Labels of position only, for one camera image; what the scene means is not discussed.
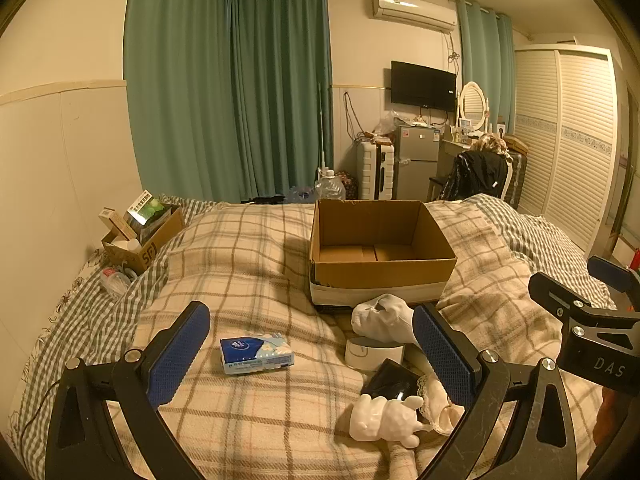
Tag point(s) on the white mop pole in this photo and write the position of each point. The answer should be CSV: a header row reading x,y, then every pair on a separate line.
x,y
322,130

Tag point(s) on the white air conditioner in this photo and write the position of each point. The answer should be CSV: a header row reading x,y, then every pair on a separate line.
x,y
412,10

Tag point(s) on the beige lace cloth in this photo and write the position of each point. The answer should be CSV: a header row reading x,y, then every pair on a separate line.
x,y
437,407

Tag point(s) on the beige slim carton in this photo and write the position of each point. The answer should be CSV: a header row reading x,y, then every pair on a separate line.
x,y
116,222

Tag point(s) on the large open cardboard box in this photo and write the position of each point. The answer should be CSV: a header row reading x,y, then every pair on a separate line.
x,y
380,272

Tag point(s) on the small cardboard box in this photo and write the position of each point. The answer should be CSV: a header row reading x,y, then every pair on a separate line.
x,y
150,247

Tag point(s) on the black jacket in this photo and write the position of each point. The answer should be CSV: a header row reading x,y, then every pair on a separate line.
x,y
477,172

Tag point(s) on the black wall television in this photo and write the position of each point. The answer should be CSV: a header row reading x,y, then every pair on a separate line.
x,y
422,86

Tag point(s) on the pale green curtain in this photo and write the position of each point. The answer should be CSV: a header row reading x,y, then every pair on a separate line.
x,y
487,65

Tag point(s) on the dark patterned bag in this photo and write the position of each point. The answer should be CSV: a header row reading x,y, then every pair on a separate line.
x,y
349,186

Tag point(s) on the white ceramic figurine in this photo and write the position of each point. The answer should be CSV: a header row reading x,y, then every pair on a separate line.
x,y
375,420

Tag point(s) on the white suitcase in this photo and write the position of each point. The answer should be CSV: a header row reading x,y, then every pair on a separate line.
x,y
372,170

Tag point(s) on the black wallet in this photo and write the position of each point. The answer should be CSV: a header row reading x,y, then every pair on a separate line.
x,y
390,382

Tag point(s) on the person's right forearm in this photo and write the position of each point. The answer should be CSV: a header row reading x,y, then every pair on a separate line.
x,y
606,425

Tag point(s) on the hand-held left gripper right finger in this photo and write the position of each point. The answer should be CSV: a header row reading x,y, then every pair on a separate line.
x,y
442,360

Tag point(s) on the large clear water jug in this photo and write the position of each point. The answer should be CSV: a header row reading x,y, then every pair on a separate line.
x,y
330,187

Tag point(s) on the fluffy brown item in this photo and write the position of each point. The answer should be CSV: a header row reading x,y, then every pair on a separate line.
x,y
490,143

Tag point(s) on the white louvred wardrobe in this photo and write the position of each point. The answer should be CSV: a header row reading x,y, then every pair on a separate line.
x,y
565,140

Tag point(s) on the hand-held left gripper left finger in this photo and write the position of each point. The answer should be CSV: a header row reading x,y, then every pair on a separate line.
x,y
179,357

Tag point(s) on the green printed carton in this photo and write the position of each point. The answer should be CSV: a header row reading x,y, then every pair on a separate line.
x,y
145,208

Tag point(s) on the white oval mirror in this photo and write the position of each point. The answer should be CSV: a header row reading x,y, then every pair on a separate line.
x,y
473,102

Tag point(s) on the white sock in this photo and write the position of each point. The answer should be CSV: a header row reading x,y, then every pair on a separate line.
x,y
382,322

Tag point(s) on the brown suitcase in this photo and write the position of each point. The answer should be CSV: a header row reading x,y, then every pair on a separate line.
x,y
516,175

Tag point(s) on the beige plaid blanket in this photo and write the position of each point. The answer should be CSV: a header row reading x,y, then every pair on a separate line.
x,y
260,270

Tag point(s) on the grey small fridge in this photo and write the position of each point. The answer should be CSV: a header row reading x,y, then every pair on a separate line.
x,y
415,165

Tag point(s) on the clear plastic bottle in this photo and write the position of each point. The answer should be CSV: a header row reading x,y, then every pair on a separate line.
x,y
116,281

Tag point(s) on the clear plastic bag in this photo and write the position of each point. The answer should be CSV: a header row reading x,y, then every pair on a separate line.
x,y
386,124

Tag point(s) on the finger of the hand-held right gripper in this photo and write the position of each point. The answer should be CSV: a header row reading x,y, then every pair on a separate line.
x,y
615,271
555,297

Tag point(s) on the dressing table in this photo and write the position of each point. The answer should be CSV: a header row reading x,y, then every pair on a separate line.
x,y
450,155

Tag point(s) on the blue tissue pack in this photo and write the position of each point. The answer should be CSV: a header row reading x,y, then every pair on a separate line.
x,y
256,355

